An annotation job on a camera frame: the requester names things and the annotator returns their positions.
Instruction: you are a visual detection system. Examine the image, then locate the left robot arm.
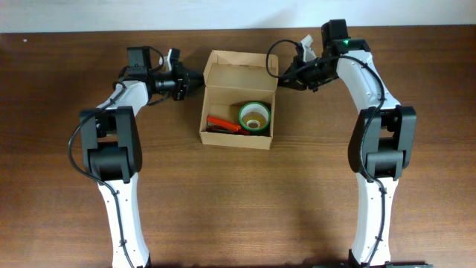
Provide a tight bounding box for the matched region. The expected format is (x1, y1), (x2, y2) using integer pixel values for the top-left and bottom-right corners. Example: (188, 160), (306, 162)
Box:
(72, 46), (205, 267)

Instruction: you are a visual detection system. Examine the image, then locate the green tape roll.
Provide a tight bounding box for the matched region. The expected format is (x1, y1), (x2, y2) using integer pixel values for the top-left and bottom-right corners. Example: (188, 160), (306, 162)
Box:
(239, 101), (271, 134)

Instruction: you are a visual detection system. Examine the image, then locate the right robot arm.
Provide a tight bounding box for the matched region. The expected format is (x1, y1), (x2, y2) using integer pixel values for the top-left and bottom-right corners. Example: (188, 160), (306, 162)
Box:
(276, 19), (417, 267)

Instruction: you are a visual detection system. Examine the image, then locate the yellow tape roll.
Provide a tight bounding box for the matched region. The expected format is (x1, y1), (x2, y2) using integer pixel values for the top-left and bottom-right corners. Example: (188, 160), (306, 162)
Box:
(241, 112), (268, 131)

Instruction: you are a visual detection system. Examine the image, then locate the brown cardboard box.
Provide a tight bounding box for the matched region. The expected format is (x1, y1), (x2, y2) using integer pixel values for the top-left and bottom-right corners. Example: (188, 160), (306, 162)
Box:
(199, 50), (278, 150)

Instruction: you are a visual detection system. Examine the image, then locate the orange utility knife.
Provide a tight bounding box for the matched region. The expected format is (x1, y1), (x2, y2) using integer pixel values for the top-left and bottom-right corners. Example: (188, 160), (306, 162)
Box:
(207, 116), (242, 131)

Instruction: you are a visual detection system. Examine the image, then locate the orange black stapler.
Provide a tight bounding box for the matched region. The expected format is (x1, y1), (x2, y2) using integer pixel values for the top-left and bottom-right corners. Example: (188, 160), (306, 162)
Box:
(206, 125), (250, 135)

